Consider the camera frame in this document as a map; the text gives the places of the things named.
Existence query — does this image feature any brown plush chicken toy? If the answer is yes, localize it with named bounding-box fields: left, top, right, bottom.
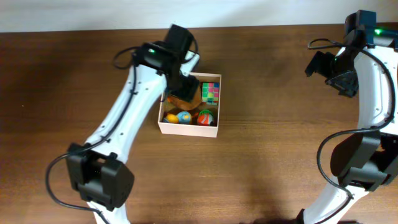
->
left=167, top=90, right=202, bottom=111

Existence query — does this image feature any green lattice ball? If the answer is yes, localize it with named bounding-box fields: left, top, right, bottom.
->
left=199, top=110, right=213, bottom=115

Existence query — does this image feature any colourful puzzle cube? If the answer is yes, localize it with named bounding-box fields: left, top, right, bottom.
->
left=201, top=82, right=220, bottom=105

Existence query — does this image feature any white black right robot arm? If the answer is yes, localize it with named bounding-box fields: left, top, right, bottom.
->
left=295, top=10, right=397, bottom=223

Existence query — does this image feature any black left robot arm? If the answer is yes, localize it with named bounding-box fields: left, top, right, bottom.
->
left=66, top=24, right=200, bottom=223

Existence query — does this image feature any red white ball toy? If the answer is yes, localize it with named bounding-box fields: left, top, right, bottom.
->
left=197, top=113, right=214, bottom=126

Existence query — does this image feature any orange blue duck toy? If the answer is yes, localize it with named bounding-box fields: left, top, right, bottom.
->
left=162, top=111, right=199, bottom=124

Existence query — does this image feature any pink cardboard box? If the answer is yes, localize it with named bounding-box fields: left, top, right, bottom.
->
left=157, top=72, right=222, bottom=139

